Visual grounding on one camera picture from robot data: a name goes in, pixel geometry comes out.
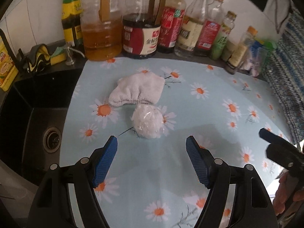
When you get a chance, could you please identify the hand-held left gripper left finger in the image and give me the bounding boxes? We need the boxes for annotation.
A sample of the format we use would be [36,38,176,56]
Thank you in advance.
[28,135,118,228]

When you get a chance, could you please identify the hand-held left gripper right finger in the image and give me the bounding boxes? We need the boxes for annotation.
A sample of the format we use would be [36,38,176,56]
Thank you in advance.
[186,136,278,228]

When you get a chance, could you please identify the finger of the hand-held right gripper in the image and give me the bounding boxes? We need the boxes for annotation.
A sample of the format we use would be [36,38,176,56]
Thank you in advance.
[265,144,304,177]
[259,128,300,151]

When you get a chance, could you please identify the white plastic wrap ball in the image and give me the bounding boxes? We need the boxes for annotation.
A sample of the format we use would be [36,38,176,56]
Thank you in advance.
[131,104,165,139]

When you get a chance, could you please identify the person's right hand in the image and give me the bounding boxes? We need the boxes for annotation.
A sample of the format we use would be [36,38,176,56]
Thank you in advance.
[273,169,304,216]

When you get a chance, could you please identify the light blue daisy tablecloth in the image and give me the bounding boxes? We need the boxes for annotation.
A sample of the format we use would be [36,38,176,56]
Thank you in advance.
[58,57,294,228]

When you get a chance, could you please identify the metal sink drain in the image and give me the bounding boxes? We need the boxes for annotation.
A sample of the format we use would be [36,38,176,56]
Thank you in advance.
[43,127,62,153]

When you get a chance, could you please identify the blue striped cloth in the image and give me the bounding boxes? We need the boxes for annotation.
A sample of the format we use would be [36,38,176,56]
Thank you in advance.
[261,7,304,145]

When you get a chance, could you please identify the white terry sock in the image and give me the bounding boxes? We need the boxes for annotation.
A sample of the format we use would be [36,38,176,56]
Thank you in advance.
[109,73,165,107]

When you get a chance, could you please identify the blue green plastic bags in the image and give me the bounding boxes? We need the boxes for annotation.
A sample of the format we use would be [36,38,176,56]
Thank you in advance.
[242,39,277,77]

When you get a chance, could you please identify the black kitchen sink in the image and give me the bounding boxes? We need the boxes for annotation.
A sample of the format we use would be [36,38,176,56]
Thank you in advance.
[0,69,83,188]

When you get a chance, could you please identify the small orange cap bottle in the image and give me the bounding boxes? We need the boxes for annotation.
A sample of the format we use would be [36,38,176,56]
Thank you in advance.
[228,26,258,68]

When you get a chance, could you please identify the bottle with green label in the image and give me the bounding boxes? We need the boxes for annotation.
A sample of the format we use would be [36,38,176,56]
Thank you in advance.
[210,11,237,61]

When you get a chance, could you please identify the metal soap pump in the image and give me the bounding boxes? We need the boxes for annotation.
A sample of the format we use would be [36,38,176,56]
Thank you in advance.
[65,44,85,66]

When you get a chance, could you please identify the yellow green sponge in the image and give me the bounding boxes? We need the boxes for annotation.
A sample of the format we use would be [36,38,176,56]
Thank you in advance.
[50,46,67,65]

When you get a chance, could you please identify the large cooking oil jug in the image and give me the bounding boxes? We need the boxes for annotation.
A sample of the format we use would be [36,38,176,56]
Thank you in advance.
[79,0,124,62]

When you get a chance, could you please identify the orange cap bottle red label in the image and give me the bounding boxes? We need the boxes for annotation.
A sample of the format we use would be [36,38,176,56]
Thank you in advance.
[195,0,226,57]

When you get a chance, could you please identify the black yellow cloth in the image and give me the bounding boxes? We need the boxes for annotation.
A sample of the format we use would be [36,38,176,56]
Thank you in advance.
[18,43,51,74]

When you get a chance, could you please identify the dark sauce jug red label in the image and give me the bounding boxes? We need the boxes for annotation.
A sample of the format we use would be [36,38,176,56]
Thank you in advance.
[122,0,167,59]

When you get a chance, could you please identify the dark bottle green yellow label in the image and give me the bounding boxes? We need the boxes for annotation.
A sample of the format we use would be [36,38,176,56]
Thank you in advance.
[61,0,77,47]
[72,0,84,49]

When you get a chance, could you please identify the yellow detergent bottle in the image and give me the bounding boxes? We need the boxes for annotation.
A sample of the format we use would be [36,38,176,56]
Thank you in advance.
[0,37,18,92]

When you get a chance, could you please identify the dark bottle red label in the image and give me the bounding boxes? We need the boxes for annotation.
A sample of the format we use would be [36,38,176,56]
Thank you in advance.
[157,0,187,54]

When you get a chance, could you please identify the black cable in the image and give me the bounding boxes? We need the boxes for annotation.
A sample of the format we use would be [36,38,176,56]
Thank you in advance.
[274,0,292,35]

